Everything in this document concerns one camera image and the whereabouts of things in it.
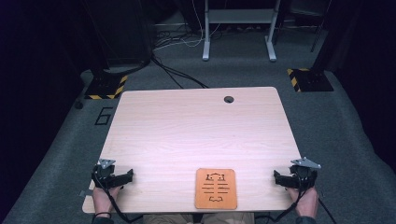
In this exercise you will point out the black base plate hazard tape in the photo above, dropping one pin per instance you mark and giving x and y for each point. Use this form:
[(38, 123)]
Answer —
[(104, 85), (311, 80)]

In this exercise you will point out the person's left leg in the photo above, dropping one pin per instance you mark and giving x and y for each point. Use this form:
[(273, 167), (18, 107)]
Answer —
[(168, 218)]

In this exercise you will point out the black stand post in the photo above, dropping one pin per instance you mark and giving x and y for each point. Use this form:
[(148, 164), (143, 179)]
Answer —
[(327, 34)]

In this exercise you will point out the black wristband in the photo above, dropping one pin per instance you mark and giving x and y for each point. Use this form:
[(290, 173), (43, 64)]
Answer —
[(102, 214)]

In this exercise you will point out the grey plug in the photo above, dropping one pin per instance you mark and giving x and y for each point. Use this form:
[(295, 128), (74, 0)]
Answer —
[(85, 193)]

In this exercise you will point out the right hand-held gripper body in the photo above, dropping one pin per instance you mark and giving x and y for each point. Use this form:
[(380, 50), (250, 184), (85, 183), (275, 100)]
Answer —
[(303, 177)]

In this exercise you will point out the white metal desk frame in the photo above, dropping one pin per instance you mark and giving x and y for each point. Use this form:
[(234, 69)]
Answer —
[(239, 15)]

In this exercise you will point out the person's right hand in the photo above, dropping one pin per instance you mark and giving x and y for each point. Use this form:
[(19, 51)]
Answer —
[(307, 202)]

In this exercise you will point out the person's left hand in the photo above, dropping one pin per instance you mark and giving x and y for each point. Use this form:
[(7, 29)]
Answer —
[(102, 200)]

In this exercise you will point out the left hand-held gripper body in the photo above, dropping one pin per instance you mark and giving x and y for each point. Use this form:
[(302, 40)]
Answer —
[(104, 179)]

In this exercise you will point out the orange wooden cutout coaster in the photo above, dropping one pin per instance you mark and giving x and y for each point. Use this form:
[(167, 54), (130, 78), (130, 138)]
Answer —
[(215, 202)]

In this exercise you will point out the black equipment cabinet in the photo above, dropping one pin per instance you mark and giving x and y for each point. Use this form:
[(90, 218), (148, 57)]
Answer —
[(127, 31)]

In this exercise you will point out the small black round object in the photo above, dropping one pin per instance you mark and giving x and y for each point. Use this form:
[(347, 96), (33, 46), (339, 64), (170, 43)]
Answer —
[(78, 105)]

